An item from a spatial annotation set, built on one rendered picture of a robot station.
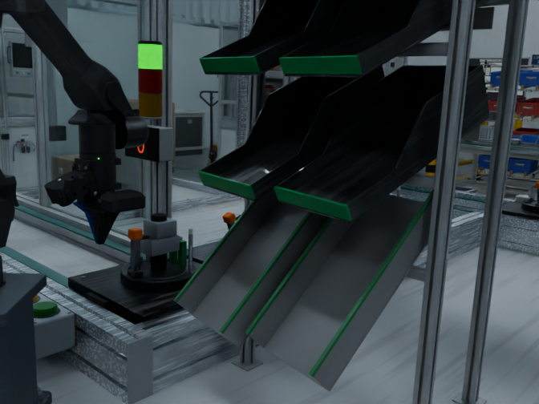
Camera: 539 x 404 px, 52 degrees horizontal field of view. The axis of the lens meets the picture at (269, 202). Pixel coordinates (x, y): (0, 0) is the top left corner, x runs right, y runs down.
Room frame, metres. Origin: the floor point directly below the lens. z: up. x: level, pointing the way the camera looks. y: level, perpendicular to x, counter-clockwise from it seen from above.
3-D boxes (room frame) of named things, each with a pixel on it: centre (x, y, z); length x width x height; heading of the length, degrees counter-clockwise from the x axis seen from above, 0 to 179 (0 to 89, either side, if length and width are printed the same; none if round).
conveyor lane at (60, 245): (1.21, 0.41, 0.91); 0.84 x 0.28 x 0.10; 48
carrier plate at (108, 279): (0.99, 0.20, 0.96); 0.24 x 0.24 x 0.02; 48
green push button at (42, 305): (0.84, 0.36, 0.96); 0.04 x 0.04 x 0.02
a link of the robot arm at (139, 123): (0.94, 0.27, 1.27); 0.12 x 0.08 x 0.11; 157
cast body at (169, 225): (1.00, 0.20, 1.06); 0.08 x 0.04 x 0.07; 138
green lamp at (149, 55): (1.21, 0.26, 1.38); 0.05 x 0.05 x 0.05
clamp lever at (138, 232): (0.96, 0.23, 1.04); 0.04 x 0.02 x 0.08; 138
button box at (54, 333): (0.89, 0.41, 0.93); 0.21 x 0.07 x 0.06; 48
